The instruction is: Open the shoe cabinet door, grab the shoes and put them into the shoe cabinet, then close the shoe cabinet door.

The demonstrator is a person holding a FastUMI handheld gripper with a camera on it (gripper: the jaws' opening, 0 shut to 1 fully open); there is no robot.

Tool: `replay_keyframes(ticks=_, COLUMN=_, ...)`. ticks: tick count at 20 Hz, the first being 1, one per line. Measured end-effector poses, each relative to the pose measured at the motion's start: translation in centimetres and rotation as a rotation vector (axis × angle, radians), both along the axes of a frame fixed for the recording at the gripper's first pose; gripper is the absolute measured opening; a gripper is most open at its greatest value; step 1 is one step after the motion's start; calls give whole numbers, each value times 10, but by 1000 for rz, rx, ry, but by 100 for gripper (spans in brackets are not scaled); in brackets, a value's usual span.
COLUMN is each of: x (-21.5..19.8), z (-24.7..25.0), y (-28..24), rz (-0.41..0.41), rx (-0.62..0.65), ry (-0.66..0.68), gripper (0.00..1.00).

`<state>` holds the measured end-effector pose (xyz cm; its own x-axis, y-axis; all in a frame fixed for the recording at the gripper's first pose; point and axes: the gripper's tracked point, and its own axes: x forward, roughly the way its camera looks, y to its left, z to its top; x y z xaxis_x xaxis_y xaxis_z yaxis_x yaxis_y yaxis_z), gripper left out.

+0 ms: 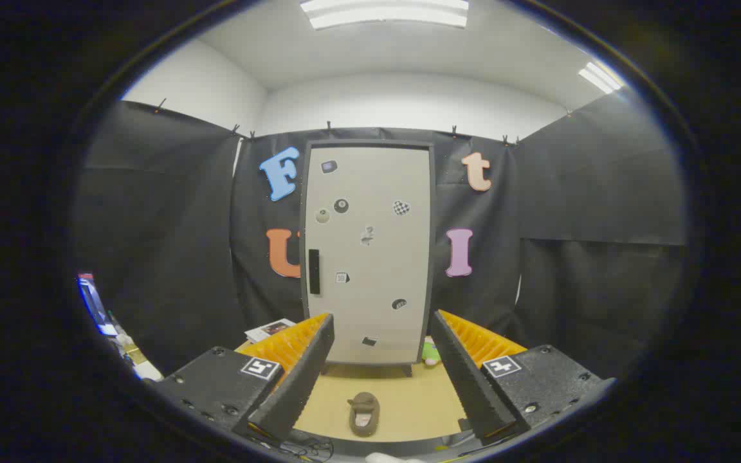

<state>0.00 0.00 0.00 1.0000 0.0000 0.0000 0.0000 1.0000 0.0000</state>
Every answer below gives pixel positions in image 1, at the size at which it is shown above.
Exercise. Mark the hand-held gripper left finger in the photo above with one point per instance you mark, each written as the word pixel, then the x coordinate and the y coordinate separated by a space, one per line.
pixel 293 386

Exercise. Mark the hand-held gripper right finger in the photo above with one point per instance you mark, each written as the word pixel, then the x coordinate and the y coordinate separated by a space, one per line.
pixel 470 386

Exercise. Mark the brown slipper shoe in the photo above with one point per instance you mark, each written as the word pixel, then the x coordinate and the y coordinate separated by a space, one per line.
pixel 364 405

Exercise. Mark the green and pink plush toy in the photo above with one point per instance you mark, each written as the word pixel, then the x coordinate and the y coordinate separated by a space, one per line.
pixel 430 352

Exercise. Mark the printed booklet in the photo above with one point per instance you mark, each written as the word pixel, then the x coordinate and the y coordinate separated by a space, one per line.
pixel 267 330

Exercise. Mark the white side table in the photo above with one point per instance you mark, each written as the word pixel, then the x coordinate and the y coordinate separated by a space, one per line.
pixel 142 368

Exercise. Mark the black backdrop cloth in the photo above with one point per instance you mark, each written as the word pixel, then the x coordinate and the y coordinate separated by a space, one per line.
pixel 164 225

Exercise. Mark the small ceiling light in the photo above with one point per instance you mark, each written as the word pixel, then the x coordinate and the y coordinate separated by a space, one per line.
pixel 599 77

